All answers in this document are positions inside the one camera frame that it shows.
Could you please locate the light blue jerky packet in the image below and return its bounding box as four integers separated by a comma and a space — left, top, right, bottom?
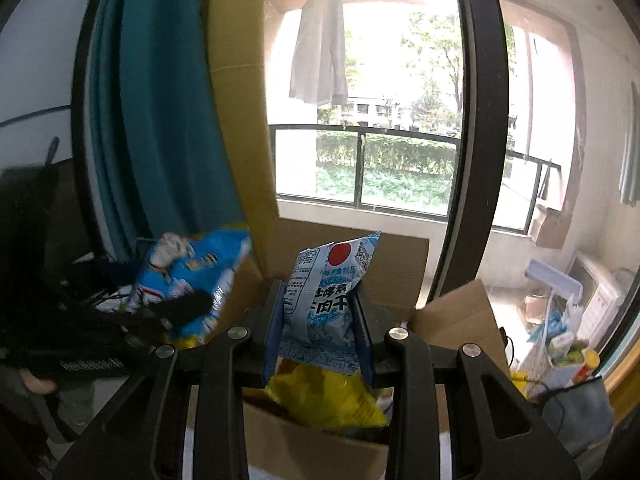
279, 232, 381, 375

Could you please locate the yellow-green chip bag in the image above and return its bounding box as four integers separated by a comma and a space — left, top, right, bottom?
265, 361, 388, 432

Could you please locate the blue yellow snack bag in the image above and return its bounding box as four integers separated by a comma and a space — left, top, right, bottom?
127, 229, 252, 349

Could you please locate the left hand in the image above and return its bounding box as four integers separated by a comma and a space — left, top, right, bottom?
18, 370, 58, 396

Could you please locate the brown cardboard box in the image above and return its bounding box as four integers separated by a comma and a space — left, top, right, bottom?
193, 235, 511, 479

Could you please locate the white storage basket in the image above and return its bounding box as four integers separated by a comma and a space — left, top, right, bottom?
518, 332, 600, 400

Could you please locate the white hanging shirt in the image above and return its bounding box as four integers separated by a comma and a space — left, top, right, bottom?
288, 0, 348, 106

